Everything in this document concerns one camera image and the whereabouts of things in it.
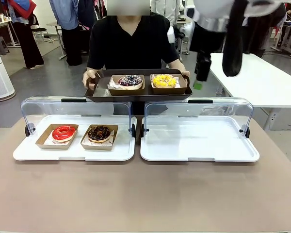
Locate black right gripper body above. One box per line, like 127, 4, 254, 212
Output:
189, 23, 227, 58

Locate cardboard box with yellow donut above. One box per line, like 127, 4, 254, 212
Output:
149, 73, 188, 95

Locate yellow sprinkled donut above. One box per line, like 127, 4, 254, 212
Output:
152, 74, 177, 89

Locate purple glazed donut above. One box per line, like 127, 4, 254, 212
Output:
117, 74, 144, 89

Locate dark brown serving tray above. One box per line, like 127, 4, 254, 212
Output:
84, 68, 193, 103

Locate person in black shirt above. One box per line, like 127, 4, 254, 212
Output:
87, 14, 181, 115

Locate chocolate glazed donut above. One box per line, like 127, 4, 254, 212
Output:
87, 125, 112, 143

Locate cardboard box with chocolate donut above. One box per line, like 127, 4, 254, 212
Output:
80, 124, 119, 151

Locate red glazed donut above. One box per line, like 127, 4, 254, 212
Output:
51, 124, 77, 143

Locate cardboard box with red donut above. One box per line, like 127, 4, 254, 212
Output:
35, 124, 79, 150

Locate person's right hand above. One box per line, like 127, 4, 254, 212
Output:
82, 68, 98, 88

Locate clear plastic display lid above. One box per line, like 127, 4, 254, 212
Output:
20, 96, 137, 139
141, 97, 254, 139

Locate bystander with long hair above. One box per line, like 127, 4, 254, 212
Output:
242, 2, 287, 58

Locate large white table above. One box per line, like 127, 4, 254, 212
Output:
208, 52, 291, 132

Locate white display tray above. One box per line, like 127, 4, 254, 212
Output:
13, 114, 138, 162
140, 114, 261, 163

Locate bystander in dark jacket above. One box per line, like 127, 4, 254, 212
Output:
77, 0, 108, 32

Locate bystander in blue shirt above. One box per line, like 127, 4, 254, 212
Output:
49, 0, 84, 67

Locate grey background desk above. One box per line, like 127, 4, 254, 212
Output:
47, 21, 65, 61

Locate black office chair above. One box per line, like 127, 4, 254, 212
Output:
30, 14, 55, 45

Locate bystander in dark trousers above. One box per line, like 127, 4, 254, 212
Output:
0, 0, 45, 69

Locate white air purifier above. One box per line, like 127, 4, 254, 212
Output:
0, 35, 16, 100

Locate grey plastic stool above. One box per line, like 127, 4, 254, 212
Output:
0, 36, 10, 56

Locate black braided cable bundle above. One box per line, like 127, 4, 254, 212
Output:
222, 0, 245, 78

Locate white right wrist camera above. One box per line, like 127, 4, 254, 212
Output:
167, 25, 185, 44

